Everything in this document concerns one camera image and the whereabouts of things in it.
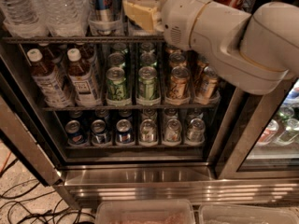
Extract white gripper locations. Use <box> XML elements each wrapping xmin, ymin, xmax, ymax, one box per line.
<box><xmin>122</xmin><ymin>0</ymin><xmax>213</xmax><ymax>50</ymax></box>

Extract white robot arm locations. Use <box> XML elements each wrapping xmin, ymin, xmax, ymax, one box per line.
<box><xmin>122</xmin><ymin>0</ymin><xmax>299</xmax><ymax>95</ymax></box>

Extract left redbull can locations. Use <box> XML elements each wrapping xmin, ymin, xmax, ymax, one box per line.
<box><xmin>89</xmin><ymin>0</ymin><xmax>121</xmax><ymax>35</ymax></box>

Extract green can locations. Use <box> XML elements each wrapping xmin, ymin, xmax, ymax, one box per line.
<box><xmin>140</xmin><ymin>52</ymin><xmax>157</xmax><ymax>67</ymax></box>
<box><xmin>136</xmin><ymin>66</ymin><xmax>160</xmax><ymax>105</ymax></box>
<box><xmin>107</xmin><ymin>52</ymin><xmax>126</xmax><ymax>69</ymax></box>
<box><xmin>106</xmin><ymin>67</ymin><xmax>130</xmax><ymax>105</ymax></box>

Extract orange can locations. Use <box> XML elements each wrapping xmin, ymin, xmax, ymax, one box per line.
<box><xmin>169</xmin><ymin>53</ymin><xmax>187</xmax><ymax>68</ymax></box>
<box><xmin>195</xmin><ymin>66</ymin><xmax>220</xmax><ymax>105</ymax></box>
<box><xmin>193</xmin><ymin>54</ymin><xmax>209</xmax><ymax>78</ymax></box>
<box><xmin>166</xmin><ymin>66</ymin><xmax>190</xmax><ymax>105</ymax></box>

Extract front right green can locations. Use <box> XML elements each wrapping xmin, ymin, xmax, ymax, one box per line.
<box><xmin>136</xmin><ymin>66</ymin><xmax>160</xmax><ymax>105</ymax></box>

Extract front left orange can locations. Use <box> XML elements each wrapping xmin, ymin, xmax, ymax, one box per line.
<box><xmin>166</xmin><ymin>66</ymin><xmax>190</xmax><ymax>105</ymax></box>

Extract front right orange can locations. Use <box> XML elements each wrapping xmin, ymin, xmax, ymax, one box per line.
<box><xmin>195</xmin><ymin>66</ymin><xmax>220</xmax><ymax>105</ymax></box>

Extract front left green can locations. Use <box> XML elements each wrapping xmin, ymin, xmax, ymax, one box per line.
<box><xmin>106</xmin><ymin>67</ymin><xmax>130</xmax><ymax>105</ymax></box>

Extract stainless steel fridge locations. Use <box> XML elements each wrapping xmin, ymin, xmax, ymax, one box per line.
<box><xmin>0</xmin><ymin>0</ymin><xmax>299</xmax><ymax>209</ymax></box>

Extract left silver can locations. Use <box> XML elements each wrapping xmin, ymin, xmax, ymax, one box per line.
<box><xmin>139</xmin><ymin>119</ymin><xmax>158</xmax><ymax>147</ymax></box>

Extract silver can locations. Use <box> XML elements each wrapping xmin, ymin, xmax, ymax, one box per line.
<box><xmin>139</xmin><ymin>119</ymin><xmax>158</xmax><ymax>147</ymax></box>
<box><xmin>185</xmin><ymin>118</ymin><xmax>206</xmax><ymax>146</ymax></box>
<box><xmin>163</xmin><ymin>119</ymin><xmax>182</xmax><ymax>147</ymax></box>

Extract right pepsi can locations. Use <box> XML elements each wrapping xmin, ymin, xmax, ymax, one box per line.
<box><xmin>116</xmin><ymin>119</ymin><xmax>134</xmax><ymax>145</ymax></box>

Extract pepsi can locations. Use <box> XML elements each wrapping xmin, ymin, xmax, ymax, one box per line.
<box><xmin>65</xmin><ymin>120</ymin><xmax>88</xmax><ymax>147</ymax></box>
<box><xmin>91</xmin><ymin>119</ymin><xmax>111</xmax><ymax>147</ymax></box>
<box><xmin>116</xmin><ymin>119</ymin><xmax>134</xmax><ymax>145</ymax></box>

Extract right silver can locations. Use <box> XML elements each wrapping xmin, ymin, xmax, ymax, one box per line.
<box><xmin>185</xmin><ymin>118</ymin><xmax>206</xmax><ymax>146</ymax></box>

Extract middle silver can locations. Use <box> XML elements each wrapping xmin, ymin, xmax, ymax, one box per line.
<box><xmin>163</xmin><ymin>119</ymin><xmax>182</xmax><ymax>147</ymax></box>

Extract middle pepsi can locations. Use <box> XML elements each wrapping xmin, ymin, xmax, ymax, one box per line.
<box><xmin>91</xmin><ymin>119</ymin><xmax>111</xmax><ymax>147</ymax></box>

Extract left pepsi can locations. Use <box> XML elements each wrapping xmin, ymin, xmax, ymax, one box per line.
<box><xmin>65</xmin><ymin>120</ymin><xmax>88</xmax><ymax>147</ymax></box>

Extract right glass fridge door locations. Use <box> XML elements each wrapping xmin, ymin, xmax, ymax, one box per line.
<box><xmin>215</xmin><ymin>77</ymin><xmax>299</xmax><ymax>179</ymax></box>

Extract open fridge door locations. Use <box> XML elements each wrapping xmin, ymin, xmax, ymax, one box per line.
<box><xmin>0</xmin><ymin>97</ymin><xmax>62</xmax><ymax>186</ymax></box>

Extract right water bottle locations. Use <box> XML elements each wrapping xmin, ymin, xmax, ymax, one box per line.
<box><xmin>42</xmin><ymin>0</ymin><xmax>88</xmax><ymax>37</ymax></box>

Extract water bottle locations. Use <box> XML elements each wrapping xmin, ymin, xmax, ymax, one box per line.
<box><xmin>0</xmin><ymin>0</ymin><xmax>48</xmax><ymax>38</ymax></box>
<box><xmin>42</xmin><ymin>0</ymin><xmax>88</xmax><ymax>37</ymax></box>

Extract right front tea bottle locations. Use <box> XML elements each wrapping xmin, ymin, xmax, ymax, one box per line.
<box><xmin>67</xmin><ymin>49</ymin><xmax>100</xmax><ymax>106</ymax></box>

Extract tea bottle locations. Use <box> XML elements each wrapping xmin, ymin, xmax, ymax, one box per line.
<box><xmin>27</xmin><ymin>49</ymin><xmax>74</xmax><ymax>108</ymax></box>
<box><xmin>67</xmin><ymin>49</ymin><xmax>100</xmax><ymax>106</ymax></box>

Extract left front tea bottle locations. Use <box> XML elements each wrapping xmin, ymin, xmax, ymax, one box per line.
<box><xmin>27</xmin><ymin>49</ymin><xmax>74</xmax><ymax>108</ymax></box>

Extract left water bottle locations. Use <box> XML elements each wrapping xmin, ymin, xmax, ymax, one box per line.
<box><xmin>0</xmin><ymin>0</ymin><xmax>48</xmax><ymax>38</ymax></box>

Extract left clear plastic bin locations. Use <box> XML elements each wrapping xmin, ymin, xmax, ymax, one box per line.
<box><xmin>94</xmin><ymin>200</ymin><xmax>195</xmax><ymax>224</ymax></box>

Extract clear plastic bin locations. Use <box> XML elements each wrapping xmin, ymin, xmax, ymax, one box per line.
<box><xmin>199</xmin><ymin>204</ymin><xmax>299</xmax><ymax>224</ymax></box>
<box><xmin>94</xmin><ymin>200</ymin><xmax>195</xmax><ymax>224</ymax></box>

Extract right clear plastic bin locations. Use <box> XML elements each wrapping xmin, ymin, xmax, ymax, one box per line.
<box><xmin>199</xmin><ymin>204</ymin><xmax>299</xmax><ymax>224</ymax></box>

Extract black floor cables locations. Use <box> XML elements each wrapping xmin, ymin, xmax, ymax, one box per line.
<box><xmin>0</xmin><ymin>157</ymin><xmax>96</xmax><ymax>224</ymax></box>

